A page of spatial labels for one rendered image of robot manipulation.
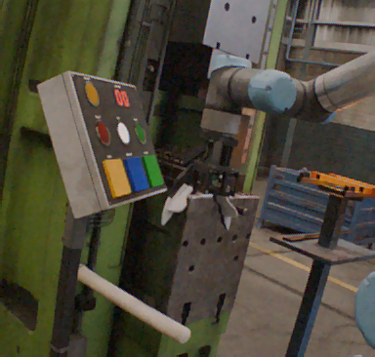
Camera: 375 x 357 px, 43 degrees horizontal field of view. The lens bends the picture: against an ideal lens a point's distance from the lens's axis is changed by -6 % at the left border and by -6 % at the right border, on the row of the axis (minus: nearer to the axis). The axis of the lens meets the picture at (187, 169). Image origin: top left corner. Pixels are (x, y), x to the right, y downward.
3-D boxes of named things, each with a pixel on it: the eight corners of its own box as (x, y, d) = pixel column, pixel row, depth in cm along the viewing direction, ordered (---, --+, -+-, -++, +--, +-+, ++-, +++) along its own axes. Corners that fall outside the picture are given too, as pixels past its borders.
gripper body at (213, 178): (200, 197, 93) (214, 134, 92) (182, 186, 101) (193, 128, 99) (234, 201, 97) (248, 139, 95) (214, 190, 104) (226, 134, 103)
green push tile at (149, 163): (163, 184, 121) (154, 154, 121) (153, 186, 114) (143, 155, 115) (157, 186, 122) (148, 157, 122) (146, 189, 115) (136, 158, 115)
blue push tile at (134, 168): (149, 188, 112) (139, 156, 112) (137, 191, 104) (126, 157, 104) (142, 190, 113) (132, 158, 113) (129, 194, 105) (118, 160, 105)
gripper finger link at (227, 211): (236, 236, 101) (222, 199, 97) (223, 228, 106) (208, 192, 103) (249, 228, 102) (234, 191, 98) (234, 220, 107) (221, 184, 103)
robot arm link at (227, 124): (197, 106, 99) (231, 113, 103) (192, 129, 99) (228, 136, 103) (215, 110, 92) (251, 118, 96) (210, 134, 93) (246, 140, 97)
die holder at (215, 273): (232, 309, 181) (261, 196, 175) (163, 331, 152) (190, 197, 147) (134, 259, 217) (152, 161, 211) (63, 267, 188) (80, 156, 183)
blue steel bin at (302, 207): (374, 252, 540) (390, 190, 531) (344, 259, 482) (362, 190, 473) (289, 221, 620) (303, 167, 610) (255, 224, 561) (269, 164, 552)
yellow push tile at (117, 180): (131, 193, 102) (121, 158, 102) (116, 197, 95) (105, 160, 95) (124, 195, 103) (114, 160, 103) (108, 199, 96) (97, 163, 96)
